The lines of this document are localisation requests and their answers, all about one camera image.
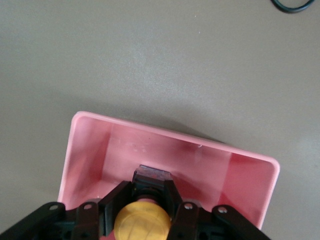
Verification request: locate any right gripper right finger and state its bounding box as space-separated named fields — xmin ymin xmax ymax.
xmin=159 ymin=179 xmax=272 ymax=240

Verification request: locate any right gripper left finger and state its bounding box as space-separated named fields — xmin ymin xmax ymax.
xmin=0 ymin=181 xmax=133 ymax=240

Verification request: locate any pink plastic box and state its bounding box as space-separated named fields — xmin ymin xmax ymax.
xmin=56 ymin=111 xmax=281 ymax=240

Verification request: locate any black cable with plug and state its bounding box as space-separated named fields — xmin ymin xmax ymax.
xmin=269 ymin=0 xmax=316 ymax=14

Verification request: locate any yellow push button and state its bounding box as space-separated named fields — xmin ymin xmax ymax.
xmin=114 ymin=164 xmax=174 ymax=240

